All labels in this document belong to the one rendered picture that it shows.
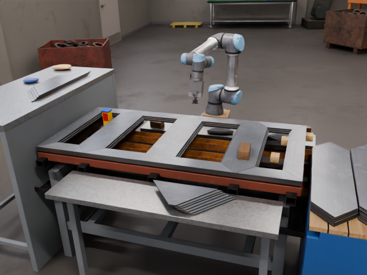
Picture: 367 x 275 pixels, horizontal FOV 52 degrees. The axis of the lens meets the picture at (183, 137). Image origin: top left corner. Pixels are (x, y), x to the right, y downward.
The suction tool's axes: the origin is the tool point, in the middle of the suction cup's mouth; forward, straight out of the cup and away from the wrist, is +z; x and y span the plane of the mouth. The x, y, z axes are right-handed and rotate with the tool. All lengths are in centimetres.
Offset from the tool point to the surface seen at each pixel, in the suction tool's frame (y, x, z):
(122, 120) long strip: -51, 0, 19
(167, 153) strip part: -4.7, -41.9, 21.5
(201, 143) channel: 6.8, 1.5, 27.3
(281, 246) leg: 66, -52, 60
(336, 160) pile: 87, -34, 13
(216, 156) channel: 19.6, -11.5, 30.1
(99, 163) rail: -43, -51, 31
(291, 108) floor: 74, 293, 59
